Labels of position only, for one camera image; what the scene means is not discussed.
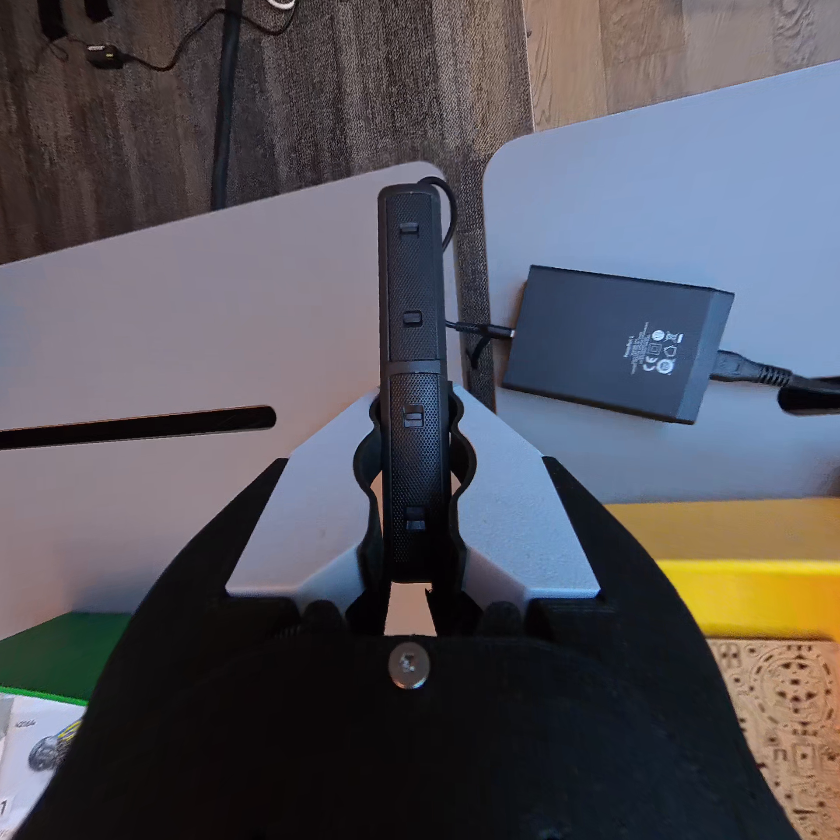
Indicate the wooden parts sheet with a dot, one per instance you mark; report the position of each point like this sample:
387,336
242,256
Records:
787,722

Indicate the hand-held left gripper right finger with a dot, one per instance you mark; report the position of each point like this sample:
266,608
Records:
525,525

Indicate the green bin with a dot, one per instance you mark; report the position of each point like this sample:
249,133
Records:
52,656

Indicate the black rectangular device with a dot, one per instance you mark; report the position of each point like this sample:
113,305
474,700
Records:
413,282

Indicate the small black adapter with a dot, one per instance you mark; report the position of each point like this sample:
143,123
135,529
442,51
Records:
105,56

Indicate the black power brick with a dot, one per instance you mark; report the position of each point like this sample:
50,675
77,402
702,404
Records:
590,341

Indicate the printed paper leaflet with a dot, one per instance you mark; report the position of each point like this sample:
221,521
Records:
26,741

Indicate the yellow plastic bin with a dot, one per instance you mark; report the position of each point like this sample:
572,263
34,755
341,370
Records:
754,590

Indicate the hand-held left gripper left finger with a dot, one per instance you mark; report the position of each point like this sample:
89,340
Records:
308,525

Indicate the grey desk with slot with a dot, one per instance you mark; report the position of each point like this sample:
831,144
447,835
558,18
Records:
164,315

